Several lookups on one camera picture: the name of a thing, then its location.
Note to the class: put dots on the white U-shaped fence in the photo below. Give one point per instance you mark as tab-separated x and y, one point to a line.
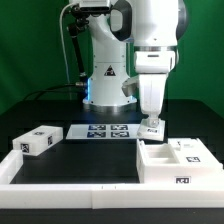
100	196

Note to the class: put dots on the white cabinet door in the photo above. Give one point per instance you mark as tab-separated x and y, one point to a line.
192	152
151	133

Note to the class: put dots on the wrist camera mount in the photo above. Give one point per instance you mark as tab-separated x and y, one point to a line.
130	86

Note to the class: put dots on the white cabinet top block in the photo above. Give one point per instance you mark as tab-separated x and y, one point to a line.
38	140

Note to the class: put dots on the white cabinet box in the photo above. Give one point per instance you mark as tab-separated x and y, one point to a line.
156	164

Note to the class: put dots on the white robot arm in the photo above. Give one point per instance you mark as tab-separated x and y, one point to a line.
134	47

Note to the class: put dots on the white marker sheet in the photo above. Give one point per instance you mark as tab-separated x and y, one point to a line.
102	131

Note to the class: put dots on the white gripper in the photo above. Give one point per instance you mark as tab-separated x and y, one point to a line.
151	94

